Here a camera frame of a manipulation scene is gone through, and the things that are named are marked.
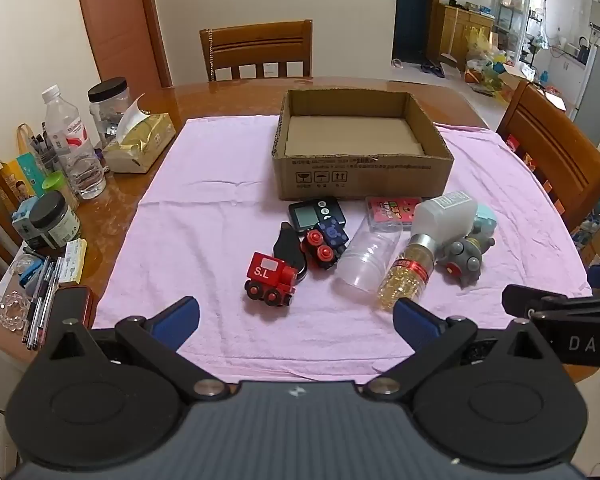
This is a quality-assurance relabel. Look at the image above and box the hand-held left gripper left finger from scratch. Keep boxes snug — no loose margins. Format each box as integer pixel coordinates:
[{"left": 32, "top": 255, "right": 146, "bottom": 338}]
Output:
[{"left": 36, "top": 296, "right": 230, "bottom": 404}]

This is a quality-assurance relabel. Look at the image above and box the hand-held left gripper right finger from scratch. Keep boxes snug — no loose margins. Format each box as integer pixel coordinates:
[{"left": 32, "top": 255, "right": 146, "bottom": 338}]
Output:
[{"left": 362, "top": 297, "right": 567, "bottom": 402}]

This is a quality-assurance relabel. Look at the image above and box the clear pill bottle silver cap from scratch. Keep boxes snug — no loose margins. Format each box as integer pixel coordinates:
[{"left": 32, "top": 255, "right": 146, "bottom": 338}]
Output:
[{"left": 377, "top": 233, "right": 439, "bottom": 312}]

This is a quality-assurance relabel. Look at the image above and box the grey toy figure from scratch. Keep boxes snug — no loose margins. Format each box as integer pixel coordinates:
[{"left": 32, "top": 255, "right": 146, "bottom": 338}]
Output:
[{"left": 437, "top": 227, "right": 496, "bottom": 287}]

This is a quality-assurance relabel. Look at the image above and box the red toy train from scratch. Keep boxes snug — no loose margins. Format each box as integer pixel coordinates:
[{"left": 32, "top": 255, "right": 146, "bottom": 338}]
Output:
[{"left": 243, "top": 252, "right": 300, "bottom": 308}]

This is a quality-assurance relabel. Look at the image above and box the blue black toy train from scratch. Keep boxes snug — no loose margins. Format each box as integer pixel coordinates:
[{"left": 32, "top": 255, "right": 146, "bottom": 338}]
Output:
[{"left": 301, "top": 217, "right": 350, "bottom": 271}]

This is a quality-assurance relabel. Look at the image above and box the cardboard box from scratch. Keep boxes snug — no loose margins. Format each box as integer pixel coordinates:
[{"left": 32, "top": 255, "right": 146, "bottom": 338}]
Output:
[{"left": 271, "top": 88, "right": 455, "bottom": 202}]

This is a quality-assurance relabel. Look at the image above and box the clear plastic cup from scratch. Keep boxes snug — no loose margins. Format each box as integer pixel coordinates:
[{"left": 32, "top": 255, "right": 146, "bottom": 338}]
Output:
[{"left": 334, "top": 217, "right": 404, "bottom": 297}]

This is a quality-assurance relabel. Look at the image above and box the dark red case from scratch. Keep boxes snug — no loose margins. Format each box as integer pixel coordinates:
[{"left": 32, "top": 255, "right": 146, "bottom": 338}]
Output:
[{"left": 50, "top": 285, "right": 98, "bottom": 335}]

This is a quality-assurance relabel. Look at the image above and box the teal round toy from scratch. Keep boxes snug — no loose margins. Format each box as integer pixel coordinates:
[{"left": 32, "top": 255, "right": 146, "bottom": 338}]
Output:
[{"left": 474, "top": 204, "right": 499, "bottom": 235}]

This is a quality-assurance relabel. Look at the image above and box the pink towel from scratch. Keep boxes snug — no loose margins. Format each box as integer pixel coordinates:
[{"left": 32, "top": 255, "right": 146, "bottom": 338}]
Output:
[{"left": 94, "top": 115, "right": 595, "bottom": 380}]

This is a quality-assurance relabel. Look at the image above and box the white plastic bottle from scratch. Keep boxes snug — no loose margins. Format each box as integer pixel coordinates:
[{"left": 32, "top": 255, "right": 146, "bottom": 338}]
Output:
[{"left": 411, "top": 191, "right": 477, "bottom": 242}]

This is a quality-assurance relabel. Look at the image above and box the pink card box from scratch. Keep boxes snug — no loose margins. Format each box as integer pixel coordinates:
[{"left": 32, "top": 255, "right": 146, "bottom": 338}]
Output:
[{"left": 364, "top": 196, "right": 424, "bottom": 232}]

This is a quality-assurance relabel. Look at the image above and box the small white box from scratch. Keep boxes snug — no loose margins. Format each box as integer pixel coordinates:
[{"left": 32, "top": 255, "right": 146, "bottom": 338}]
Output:
[{"left": 60, "top": 238, "right": 89, "bottom": 287}]

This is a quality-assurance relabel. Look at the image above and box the black pen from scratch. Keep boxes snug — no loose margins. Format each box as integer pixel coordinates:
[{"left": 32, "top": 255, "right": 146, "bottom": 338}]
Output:
[
  {"left": 30, "top": 257, "right": 65, "bottom": 352},
  {"left": 23, "top": 256, "right": 52, "bottom": 348}
]

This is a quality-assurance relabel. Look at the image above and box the black computer mouse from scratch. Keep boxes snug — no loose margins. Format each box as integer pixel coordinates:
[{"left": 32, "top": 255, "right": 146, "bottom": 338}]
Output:
[{"left": 273, "top": 221, "right": 309, "bottom": 283}]

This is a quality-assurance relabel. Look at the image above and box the black digital timer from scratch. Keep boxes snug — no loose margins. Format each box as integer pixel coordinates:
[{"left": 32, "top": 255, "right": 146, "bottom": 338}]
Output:
[{"left": 288, "top": 196, "right": 346, "bottom": 231}]

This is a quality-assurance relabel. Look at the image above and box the labelled jar black lid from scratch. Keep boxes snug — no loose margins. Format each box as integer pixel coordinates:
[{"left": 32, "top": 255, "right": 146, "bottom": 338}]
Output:
[{"left": 29, "top": 190, "right": 83, "bottom": 251}]

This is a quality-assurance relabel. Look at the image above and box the small glass dish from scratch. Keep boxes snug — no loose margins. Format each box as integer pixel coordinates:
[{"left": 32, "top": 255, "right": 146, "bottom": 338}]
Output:
[{"left": 0, "top": 291, "right": 32, "bottom": 332}]

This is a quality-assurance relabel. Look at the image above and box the green lid jar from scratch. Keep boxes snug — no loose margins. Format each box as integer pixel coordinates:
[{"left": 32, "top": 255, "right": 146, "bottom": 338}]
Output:
[{"left": 42, "top": 170, "right": 80, "bottom": 212}]

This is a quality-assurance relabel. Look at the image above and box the gold tissue box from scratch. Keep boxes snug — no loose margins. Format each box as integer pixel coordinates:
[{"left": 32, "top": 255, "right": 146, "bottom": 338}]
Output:
[{"left": 102, "top": 94, "right": 177, "bottom": 175}]

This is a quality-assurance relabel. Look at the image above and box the blue packet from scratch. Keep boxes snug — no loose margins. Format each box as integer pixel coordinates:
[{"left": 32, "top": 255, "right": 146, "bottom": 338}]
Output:
[{"left": 11, "top": 197, "right": 45, "bottom": 242}]

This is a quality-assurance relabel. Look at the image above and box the clear water bottle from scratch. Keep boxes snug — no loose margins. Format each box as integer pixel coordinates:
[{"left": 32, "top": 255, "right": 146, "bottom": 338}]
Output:
[{"left": 41, "top": 84, "right": 107, "bottom": 200}]

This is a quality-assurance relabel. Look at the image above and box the yellow paper bag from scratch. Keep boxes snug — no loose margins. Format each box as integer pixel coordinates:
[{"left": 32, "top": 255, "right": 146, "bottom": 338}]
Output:
[{"left": 0, "top": 123, "right": 47, "bottom": 202}]

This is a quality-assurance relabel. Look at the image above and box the clear jar black lid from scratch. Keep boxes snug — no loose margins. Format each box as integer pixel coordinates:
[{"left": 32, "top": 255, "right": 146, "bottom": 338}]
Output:
[{"left": 87, "top": 77, "right": 134, "bottom": 147}]

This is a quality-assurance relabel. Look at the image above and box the yellow plastic bag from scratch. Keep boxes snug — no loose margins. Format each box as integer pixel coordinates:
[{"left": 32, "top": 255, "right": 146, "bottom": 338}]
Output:
[{"left": 462, "top": 25, "right": 507, "bottom": 62}]

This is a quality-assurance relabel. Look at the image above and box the wooden cabinet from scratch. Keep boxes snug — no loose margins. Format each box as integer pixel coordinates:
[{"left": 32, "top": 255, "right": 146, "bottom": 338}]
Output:
[{"left": 437, "top": 2, "right": 496, "bottom": 67}]

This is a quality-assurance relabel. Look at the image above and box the brown wooden door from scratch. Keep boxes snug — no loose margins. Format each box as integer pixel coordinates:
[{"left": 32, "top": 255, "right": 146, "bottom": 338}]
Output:
[{"left": 74, "top": 0, "right": 174, "bottom": 90}]

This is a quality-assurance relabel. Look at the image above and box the dark blue door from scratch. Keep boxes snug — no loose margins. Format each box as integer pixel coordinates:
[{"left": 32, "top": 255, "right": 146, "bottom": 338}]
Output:
[{"left": 392, "top": 0, "right": 444, "bottom": 64}]

